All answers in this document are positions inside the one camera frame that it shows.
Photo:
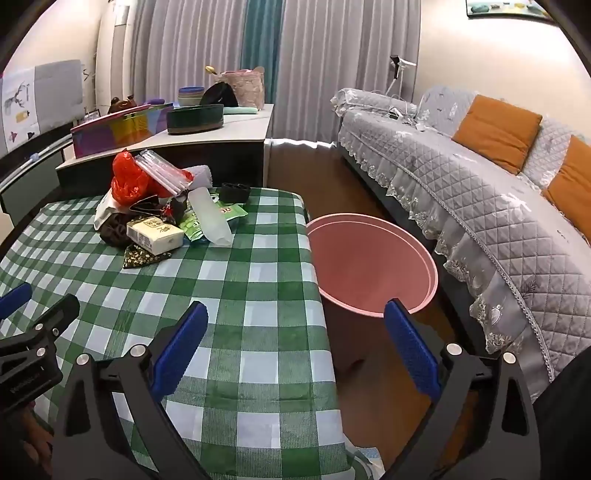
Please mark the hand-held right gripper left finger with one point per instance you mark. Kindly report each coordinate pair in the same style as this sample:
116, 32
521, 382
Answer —
182, 350

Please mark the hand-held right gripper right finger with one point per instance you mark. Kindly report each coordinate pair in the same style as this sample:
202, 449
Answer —
411, 350

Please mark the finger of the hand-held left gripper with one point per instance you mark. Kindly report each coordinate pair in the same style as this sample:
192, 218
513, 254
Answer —
55, 318
14, 296

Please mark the brown cloth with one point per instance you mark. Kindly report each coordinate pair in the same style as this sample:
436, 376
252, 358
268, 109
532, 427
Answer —
113, 230

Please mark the green packet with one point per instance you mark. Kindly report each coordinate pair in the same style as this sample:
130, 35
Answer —
196, 228

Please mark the red plastic bag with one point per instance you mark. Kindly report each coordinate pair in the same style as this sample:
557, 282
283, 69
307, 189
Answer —
127, 177

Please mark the black plastic holder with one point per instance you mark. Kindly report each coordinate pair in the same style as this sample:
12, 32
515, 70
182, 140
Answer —
235, 193

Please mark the clear plastic packaging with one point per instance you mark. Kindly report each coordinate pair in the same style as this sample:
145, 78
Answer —
161, 173

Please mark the person's left hand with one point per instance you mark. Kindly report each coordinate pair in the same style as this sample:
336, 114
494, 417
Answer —
30, 445

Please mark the green checked tablecloth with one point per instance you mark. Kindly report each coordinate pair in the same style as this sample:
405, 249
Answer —
258, 286

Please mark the dark floral cloth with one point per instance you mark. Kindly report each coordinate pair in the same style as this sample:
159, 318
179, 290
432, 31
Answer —
141, 257

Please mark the dark low cabinet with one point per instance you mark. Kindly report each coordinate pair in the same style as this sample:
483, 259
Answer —
27, 182

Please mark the cream tissue pack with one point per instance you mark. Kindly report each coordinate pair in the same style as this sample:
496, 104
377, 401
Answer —
154, 236

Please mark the white paper bag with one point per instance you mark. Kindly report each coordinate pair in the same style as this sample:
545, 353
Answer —
104, 207

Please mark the white rod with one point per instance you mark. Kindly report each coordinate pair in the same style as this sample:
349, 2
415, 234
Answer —
32, 157

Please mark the black pink patterned packet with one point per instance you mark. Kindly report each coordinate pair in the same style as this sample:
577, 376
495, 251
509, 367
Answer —
150, 206

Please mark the grey quilted sofa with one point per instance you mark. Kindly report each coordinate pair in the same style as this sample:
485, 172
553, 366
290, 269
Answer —
485, 207

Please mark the person's dark clothing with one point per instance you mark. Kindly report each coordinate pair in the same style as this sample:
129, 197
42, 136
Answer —
568, 415

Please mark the colourful box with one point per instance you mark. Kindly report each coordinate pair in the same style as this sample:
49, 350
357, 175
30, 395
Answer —
115, 131

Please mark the white-topped dark sideboard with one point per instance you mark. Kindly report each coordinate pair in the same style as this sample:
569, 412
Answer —
217, 154

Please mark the brown figurine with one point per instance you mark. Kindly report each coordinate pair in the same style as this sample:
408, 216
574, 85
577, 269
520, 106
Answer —
121, 104

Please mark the orange cushion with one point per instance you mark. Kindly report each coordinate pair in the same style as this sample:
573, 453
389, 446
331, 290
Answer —
496, 131
572, 184

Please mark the green round box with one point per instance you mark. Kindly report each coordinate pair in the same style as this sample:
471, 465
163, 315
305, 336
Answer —
196, 119

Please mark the grey quilted cushion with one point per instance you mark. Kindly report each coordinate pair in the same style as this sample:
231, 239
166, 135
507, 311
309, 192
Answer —
443, 105
549, 147

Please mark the light green cloth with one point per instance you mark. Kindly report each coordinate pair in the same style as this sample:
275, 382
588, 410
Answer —
242, 111

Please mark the stack of bowls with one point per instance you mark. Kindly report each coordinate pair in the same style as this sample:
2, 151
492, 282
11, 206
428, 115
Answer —
190, 96

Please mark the black bag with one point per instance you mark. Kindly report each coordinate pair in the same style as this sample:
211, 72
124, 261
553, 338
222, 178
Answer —
219, 96

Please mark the pink lace basket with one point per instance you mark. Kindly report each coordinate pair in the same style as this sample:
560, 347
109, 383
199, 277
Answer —
247, 87

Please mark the yellow ornament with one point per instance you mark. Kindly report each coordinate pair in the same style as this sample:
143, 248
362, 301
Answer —
211, 70

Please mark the white desk lamp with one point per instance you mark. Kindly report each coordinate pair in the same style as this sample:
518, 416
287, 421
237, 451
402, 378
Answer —
398, 64

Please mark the grey curtain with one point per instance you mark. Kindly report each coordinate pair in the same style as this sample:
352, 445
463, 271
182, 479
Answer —
346, 55
184, 41

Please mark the teal curtain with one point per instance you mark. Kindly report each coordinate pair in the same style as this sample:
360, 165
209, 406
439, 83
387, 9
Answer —
261, 46

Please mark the wall poster with drawings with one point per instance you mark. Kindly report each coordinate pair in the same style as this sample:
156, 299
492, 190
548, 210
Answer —
27, 106

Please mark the framed wall picture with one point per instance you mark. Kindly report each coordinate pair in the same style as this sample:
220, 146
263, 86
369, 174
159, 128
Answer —
503, 8

